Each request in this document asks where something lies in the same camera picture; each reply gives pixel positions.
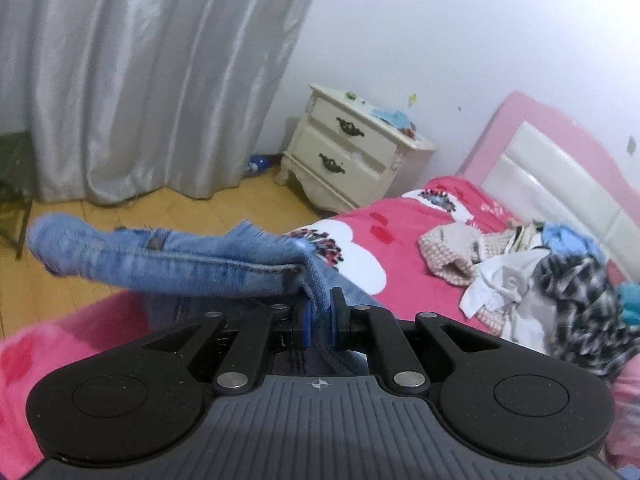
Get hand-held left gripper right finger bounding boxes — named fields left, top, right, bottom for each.
left=331, top=287, right=493, bottom=395

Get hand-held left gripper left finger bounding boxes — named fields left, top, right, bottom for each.
left=145, top=304, right=307, bottom=395

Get blue denim jeans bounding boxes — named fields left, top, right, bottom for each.
left=26, top=214, right=386, bottom=376

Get pink floral blanket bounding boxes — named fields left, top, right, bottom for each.
left=0, top=175, right=640, bottom=480

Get beige knitted sweater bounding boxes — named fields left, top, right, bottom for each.
left=417, top=224, right=521, bottom=337

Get cream nightstand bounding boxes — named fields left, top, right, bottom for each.
left=275, top=83, right=437, bottom=215

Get black and white plaid shirt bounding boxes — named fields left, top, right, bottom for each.
left=532, top=252, right=627, bottom=377

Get light blue cloth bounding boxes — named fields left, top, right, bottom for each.
left=542, top=222, right=607, bottom=262

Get pink and cream headboard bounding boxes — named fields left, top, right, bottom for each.
left=457, top=91, right=640, bottom=281

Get teal cloth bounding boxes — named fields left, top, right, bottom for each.
left=617, top=282, right=640, bottom=326

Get grey satin curtain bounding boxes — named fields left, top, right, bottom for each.
left=0, top=0, right=331, bottom=206

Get green chair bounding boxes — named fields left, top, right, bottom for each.
left=0, top=131, right=36, bottom=261

